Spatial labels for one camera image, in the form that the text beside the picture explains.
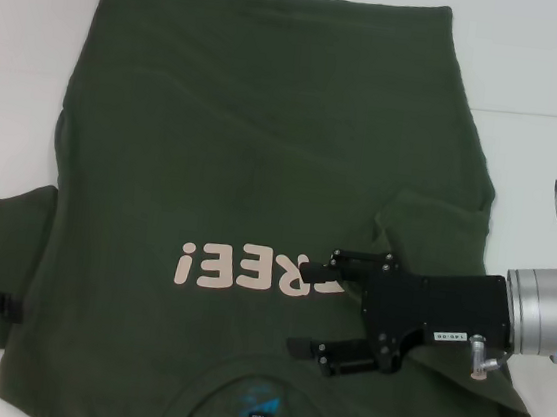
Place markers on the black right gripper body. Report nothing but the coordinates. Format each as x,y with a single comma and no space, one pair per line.
438,307

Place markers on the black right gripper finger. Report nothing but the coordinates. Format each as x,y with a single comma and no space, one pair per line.
342,359
319,272

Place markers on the dark green FREE! t-shirt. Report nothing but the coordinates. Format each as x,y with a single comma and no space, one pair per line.
216,136

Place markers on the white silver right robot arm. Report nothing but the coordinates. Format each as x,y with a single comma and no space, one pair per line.
543,314

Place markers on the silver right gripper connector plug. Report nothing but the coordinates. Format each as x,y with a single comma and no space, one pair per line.
478,357

